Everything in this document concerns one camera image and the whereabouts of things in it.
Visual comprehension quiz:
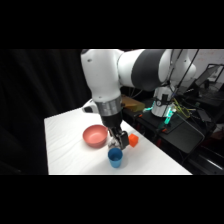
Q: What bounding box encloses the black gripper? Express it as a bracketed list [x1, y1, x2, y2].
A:
[100, 112, 130, 151]

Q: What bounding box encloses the blue plastic cup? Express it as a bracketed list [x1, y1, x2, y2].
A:
[107, 147, 124, 169]

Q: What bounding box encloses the pink bowl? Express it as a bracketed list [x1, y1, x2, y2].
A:
[82, 124, 109, 149]

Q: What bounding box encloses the orange cube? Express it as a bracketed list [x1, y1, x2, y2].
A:
[128, 133, 140, 148]

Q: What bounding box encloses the yellow wrist board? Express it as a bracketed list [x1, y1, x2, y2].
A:
[120, 95, 147, 113]

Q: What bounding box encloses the green base light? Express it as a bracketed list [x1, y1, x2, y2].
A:
[142, 99, 178, 127]

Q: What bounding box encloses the black robot stand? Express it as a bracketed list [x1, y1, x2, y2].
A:
[122, 97, 206, 155]

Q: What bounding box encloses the black curtain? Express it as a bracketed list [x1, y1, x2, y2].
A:
[0, 49, 101, 176]

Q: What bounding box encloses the dark tilted monitor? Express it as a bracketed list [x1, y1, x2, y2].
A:
[194, 63, 224, 90]

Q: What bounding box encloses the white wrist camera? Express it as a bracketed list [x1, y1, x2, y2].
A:
[81, 99, 98, 115]

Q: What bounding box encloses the yellow green cable bundle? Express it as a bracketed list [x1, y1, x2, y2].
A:
[172, 99, 198, 120]

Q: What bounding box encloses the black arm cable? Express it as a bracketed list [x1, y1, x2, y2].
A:
[168, 49, 200, 102]

